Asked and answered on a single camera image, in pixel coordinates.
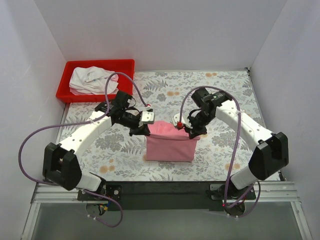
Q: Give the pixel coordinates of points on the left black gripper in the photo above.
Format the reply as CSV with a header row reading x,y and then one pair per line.
x,y
139,128

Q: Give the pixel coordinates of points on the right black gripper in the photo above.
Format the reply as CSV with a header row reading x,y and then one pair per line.
x,y
191,129

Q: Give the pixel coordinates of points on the pink t shirt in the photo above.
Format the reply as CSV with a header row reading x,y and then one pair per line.
x,y
168,144

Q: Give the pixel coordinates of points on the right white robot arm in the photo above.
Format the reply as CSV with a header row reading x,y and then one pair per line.
x,y
270,151

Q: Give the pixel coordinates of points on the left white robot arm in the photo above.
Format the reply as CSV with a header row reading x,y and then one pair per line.
x,y
61,161

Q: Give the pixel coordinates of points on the white t shirt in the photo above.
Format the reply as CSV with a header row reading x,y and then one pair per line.
x,y
89,81

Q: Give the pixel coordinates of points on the floral table mat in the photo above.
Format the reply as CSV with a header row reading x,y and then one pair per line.
x,y
117,156

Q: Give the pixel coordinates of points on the red plastic bin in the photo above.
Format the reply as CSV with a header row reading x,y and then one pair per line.
x,y
126,66

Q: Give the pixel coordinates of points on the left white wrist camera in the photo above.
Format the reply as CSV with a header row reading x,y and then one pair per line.
x,y
147,116

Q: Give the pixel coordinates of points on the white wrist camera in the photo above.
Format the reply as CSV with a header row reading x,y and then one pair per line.
x,y
147,116
180,122

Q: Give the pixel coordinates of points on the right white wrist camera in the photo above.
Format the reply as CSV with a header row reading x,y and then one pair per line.
x,y
180,122

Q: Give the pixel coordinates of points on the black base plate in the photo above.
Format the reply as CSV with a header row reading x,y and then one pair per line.
x,y
165,195

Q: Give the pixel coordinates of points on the aluminium frame rail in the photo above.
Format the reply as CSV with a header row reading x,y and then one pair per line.
x,y
51,194

